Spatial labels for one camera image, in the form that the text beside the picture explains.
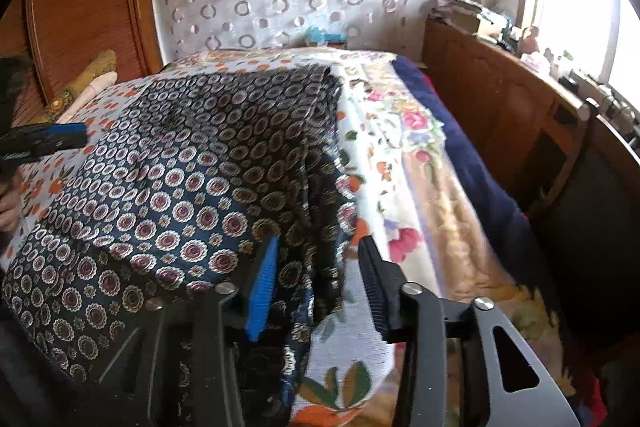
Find gold brocade pillow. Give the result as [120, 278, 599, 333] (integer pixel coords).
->
[40, 49, 119, 125]

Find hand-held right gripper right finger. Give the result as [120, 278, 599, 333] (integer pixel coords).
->
[357, 234, 583, 427]

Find pink figurine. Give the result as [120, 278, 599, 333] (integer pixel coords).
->
[520, 26, 542, 54]

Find cream pillow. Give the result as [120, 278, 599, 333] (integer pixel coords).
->
[62, 74, 122, 120]

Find person's left hand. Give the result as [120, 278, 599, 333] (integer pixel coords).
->
[0, 167, 25, 234]

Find navy blanket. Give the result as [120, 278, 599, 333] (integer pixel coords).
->
[392, 54, 568, 313]

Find blue tissue box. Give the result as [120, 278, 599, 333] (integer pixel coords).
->
[305, 26, 348, 50]

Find dark wooden chair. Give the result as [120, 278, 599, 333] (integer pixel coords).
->
[525, 99, 640, 370]

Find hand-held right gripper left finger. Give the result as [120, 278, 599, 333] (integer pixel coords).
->
[95, 234, 281, 427]

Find stack of books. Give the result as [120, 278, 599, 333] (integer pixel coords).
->
[435, 0, 512, 38]

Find floral blanket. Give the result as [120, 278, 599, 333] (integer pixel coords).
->
[330, 49, 566, 358]

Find navy medallion print shirt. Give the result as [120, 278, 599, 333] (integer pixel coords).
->
[0, 64, 358, 427]

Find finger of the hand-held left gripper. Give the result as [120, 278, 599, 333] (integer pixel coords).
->
[0, 123, 89, 164]

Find white orange-print bedsheet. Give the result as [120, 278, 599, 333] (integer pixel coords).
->
[0, 49, 401, 427]

